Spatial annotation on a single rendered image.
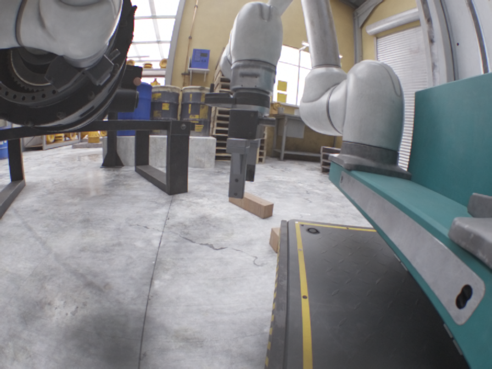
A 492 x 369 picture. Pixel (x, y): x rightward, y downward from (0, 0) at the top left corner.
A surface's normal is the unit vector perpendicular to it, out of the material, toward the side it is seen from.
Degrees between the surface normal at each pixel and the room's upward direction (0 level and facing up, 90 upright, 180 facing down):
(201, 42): 90
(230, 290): 0
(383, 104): 88
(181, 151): 90
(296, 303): 0
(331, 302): 0
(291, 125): 90
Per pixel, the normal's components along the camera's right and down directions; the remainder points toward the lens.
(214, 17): 0.24, 0.26
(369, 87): -0.65, 0.03
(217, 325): 0.09, -0.96
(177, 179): 0.71, 0.24
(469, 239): -0.98, -0.05
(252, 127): -0.18, 0.23
